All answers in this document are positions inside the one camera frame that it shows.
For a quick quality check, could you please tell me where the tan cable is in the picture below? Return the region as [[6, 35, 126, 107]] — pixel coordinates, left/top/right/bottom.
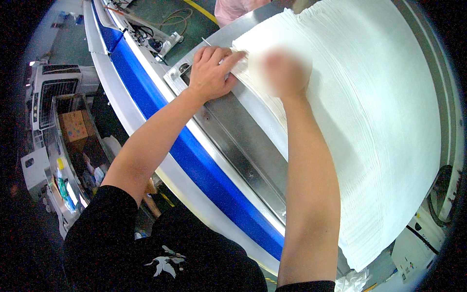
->
[[155, 7, 194, 37]]

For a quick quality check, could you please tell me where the steel machine tray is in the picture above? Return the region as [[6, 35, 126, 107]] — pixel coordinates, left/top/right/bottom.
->
[[163, 0, 464, 278]]

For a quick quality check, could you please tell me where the crumpled clear plastic bag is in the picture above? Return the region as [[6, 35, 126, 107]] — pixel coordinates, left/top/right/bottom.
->
[[334, 267, 371, 292]]

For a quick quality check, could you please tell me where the cardboard box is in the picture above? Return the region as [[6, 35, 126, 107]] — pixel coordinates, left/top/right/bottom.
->
[[58, 109, 96, 144]]

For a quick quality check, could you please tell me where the black hose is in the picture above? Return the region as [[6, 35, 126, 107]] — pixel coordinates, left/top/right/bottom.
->
[[427, 165, 457, 228]]

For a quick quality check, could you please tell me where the white air cooler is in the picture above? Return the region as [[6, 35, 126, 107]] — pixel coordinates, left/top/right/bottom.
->
[[26, 63, 99, 132]]

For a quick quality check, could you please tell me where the person's right hand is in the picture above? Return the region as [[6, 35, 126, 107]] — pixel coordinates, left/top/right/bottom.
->
[[258, 47, 314, 100]]

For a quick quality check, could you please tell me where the white printed carton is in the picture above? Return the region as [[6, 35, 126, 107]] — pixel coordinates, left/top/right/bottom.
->
[[390, 206, 446, 284]]

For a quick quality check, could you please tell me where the person's body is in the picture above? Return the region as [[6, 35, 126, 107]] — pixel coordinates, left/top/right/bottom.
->
[[63, 185, 336, 292]]

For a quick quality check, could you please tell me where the long stack of white tissue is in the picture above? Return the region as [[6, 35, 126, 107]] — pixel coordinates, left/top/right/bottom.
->
[[230, 0, 442, 272]]

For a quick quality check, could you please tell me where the cluttered metal cart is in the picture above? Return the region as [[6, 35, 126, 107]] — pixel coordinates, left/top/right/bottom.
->
[[21, 93, 121, 239]]

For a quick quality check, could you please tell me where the person's left hand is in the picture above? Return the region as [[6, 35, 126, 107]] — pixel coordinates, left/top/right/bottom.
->
[[187, 46, 247, 103]]

